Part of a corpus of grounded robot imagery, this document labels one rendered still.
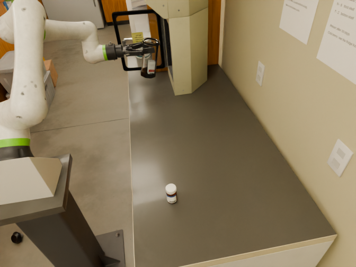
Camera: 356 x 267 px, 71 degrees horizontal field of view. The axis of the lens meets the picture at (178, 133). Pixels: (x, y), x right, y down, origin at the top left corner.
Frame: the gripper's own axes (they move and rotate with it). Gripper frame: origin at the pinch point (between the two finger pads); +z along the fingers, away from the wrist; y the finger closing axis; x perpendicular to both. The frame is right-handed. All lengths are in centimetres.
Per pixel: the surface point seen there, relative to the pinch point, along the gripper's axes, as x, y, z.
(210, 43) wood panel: 11, 24, 44
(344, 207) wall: 20, -112, 57
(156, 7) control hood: -25.3, -14.0, 5.9
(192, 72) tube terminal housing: 14.0, -12.4, 23.7
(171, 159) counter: 28, -70, 2
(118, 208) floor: 122, -26, -44
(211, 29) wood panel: 1, 24, 45
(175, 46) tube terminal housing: -4.2, -13.8, 13.9
